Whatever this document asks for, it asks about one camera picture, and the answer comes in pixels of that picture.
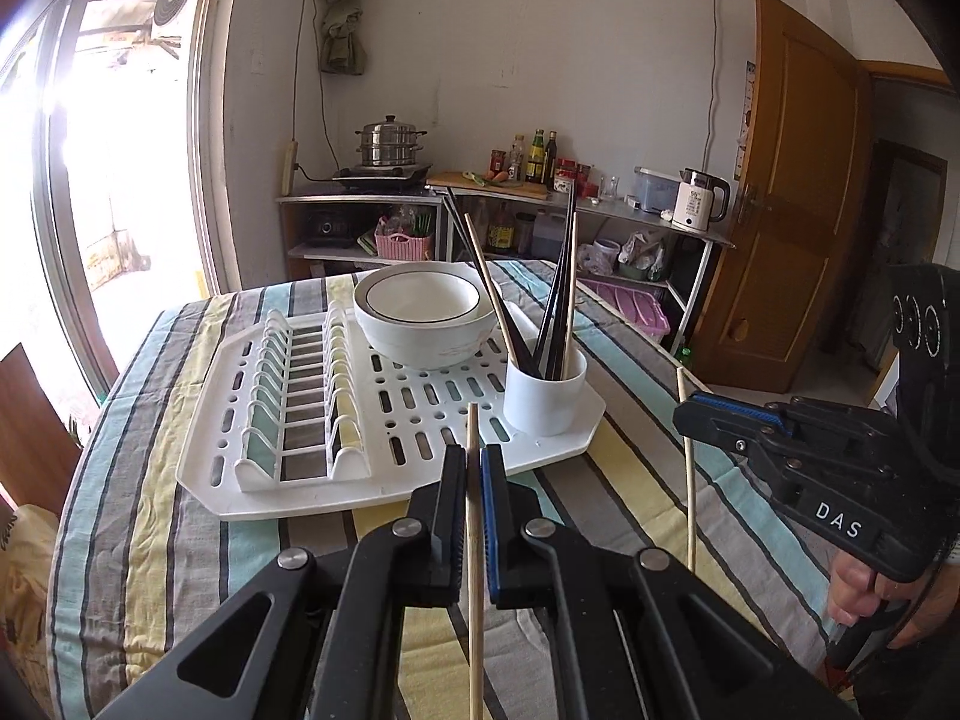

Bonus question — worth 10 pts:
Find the pink plastic basket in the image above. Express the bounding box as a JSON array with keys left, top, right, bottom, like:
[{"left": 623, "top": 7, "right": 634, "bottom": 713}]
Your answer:
[{"left": 374, "top": 232, "right": 434, "bottom": 262}]

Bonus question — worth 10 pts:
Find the metal shelf table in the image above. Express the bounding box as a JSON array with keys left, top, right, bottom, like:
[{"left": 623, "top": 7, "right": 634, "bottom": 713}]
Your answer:
[{"left": 427, "top": 186, "right": 734, "bottom": 353}]

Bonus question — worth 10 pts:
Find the clear plastic container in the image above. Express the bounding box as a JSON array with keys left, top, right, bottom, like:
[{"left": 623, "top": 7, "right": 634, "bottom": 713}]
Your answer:
[{"left": 631, "top": 167, "right": 680, "bottom": 216}]

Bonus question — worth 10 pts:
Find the metal shelf rack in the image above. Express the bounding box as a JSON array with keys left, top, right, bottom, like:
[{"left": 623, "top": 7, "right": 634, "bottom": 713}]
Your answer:
[{"left": 277, "top": 184, "right": 454, "bottom": 280}]

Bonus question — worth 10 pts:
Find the white utensil holder cup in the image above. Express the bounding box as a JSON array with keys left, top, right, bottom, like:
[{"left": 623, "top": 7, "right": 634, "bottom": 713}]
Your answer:
[{"left": 503, "top": 348, "right": 587, "bottom": 437}]

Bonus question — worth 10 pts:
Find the white power strip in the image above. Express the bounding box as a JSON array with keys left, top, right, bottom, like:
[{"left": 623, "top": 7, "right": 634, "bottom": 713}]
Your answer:
[{"left": 280, "top": 140, "right": 298, "bottom": 197}]

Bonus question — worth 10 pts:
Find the white bowl dark rim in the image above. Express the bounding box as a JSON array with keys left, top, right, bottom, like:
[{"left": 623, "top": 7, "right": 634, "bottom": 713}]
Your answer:
[{"left": 353, "top": 262, "right": 496, "bottom": 371}]

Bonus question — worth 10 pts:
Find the white electric kettle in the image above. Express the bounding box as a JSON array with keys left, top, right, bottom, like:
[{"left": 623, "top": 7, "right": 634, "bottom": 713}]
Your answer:
[{"left": 672, "top": 167, "right": 732, "bottom": 232}]

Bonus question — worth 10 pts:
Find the stainless steel steamer pot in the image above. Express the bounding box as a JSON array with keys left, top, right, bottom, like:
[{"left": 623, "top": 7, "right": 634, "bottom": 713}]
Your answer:
[{"left": 355, "top": 114, "right": 427, "bottom": 167}]

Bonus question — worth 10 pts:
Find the brown wooden door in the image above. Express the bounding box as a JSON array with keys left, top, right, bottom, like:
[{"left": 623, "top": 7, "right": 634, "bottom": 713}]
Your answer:
[{"left": 692, "top": 0, "right": 872, "bottom": 394}]

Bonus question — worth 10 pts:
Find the green glass bottle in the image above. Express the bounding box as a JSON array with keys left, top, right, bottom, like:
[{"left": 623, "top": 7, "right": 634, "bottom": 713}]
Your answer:
[{"left": 675, "top": 346, "right": 692, "bottom": 367}]

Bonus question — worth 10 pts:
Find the hanging grey-green cloth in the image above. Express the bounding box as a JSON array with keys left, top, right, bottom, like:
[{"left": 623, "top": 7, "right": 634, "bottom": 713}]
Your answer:
[{"left": 314, "top": 0, "right": 366, "bottom": 76}]

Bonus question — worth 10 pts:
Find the black induction cooker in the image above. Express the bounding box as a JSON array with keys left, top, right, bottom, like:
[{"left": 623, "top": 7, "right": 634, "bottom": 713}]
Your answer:
[{"left": 332, "top": 163, "right": 430, "bottom": 193}]

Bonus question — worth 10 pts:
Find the black chopstick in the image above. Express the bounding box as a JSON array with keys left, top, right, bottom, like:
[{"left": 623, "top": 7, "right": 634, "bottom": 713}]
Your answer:
[
  {"left": 447, "top": 190, "right": 539, "bottom": 377},
  {"left": 440, "top": 187, "right": 542, "bottom": 377},
  {"left": 547, "top": 190, "right": 578, "bottom": 380},
  {"left": 534, "top": 184, "right": 576, "bottom": 379}
]

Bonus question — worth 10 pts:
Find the green sauce bottle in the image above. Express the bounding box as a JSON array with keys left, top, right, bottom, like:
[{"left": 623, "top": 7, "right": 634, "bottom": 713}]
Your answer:
[{"left": 526, "top": 128, "right": 545, "bottom": 184}]

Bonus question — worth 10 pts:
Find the wooden cutting board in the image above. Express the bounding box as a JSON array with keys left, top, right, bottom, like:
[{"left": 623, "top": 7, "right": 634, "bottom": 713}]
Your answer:
[{"left": 427, "top": 171, "right": 548, "bottom": 202}]

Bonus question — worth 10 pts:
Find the striped tablecloth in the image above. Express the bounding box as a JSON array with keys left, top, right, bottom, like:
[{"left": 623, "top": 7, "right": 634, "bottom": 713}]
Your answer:
[{"left": 47, "top": 277, "right": 832, "bottom": 718}]

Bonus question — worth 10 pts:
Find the dark soy sauce bottle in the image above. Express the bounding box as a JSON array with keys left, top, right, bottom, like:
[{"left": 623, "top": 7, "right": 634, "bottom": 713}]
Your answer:
[{"left": 542, "top": 130, "right": 558, "bottom": 190}]

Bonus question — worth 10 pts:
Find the person's right hand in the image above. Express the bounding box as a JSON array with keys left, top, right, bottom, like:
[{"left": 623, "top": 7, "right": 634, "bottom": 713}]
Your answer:
[{"left": 827, "top": 551, "right": 958, "bottom": 649}]

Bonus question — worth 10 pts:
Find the white plastic dish rack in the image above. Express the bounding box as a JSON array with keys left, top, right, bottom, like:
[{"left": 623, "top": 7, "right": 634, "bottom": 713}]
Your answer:
[{"left": 176, "top": 309, "right": 605, "bottom": 520}]

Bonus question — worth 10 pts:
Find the pink lid storage box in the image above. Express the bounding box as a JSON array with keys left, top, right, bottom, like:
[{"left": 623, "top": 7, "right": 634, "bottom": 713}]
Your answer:
[{"left": 583, "top": 278, "right": 670, "bottom": 343}]

